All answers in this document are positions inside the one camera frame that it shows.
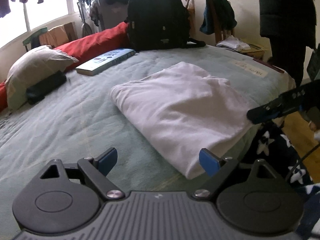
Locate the person's right hand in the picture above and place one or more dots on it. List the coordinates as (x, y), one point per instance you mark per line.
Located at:
(316, 131)

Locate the grey pillow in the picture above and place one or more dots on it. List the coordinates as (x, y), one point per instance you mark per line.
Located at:
(31, 68)

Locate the white printed sweatshirt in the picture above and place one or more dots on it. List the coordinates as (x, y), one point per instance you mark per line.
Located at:
(181, 110)

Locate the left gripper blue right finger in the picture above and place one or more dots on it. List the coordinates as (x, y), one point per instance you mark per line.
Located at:
(218, 169)

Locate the black backpack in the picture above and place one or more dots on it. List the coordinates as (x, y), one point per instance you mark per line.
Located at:
(159, 24)

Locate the wooden chair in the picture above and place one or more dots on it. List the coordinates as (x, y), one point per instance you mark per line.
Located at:
(218, 20)

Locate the light blue book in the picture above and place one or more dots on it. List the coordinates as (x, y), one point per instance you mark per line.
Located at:
(104, 61)

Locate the dark star-patterned trousers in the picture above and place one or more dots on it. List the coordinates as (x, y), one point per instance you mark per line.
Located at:
(271, 144)

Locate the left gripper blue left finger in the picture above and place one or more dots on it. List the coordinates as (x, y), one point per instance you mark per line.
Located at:
(95, 171)

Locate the green quilted bed cover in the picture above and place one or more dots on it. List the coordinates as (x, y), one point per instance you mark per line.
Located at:
(79, 120)

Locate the black folded cloth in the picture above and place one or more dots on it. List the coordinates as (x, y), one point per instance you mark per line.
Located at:
(38, 92)

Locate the cardboard boxes by window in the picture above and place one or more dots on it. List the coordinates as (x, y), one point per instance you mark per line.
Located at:
(54, 37)

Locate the white cloth on chair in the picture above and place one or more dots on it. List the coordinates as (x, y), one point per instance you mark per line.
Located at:
(233, 43)

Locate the dark hanging coat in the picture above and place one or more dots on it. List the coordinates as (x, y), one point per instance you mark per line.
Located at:
(290, 26)

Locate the red blanket roll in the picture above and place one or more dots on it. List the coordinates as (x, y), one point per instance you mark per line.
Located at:
(87, 48)

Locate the red pillow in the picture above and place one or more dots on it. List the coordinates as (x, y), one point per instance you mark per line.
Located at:
(3, 97)

